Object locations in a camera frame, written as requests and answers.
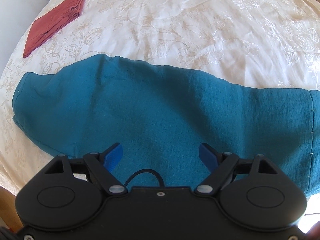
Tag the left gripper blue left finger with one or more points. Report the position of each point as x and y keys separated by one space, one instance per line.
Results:
x=101 y=165

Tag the cream embroidered bedspread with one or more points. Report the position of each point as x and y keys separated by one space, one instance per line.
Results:
x=254 y=43

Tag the teal blue pants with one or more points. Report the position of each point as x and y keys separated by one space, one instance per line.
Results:
x=162 y=114

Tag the folded red pants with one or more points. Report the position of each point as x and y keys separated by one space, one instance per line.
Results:
x=50 y=23

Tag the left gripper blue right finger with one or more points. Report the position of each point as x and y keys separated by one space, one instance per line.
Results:
x=221 y=167

